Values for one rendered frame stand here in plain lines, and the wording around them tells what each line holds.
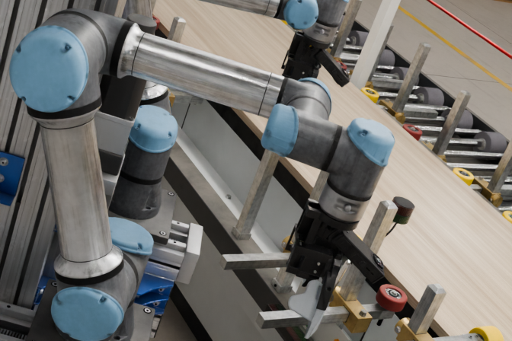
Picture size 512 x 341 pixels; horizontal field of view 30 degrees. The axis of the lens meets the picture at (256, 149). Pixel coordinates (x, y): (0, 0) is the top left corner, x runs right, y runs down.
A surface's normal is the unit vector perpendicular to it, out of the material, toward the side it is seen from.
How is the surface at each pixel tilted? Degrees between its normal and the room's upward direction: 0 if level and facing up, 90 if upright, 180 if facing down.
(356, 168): 90
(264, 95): 70
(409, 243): 0
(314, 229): 90
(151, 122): 7
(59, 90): 83
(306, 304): 57
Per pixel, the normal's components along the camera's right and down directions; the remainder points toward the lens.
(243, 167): -0.82, -0.04
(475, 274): 0.32, -0.85
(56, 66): -0.14, 0.27
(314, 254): -0.01, 0.44
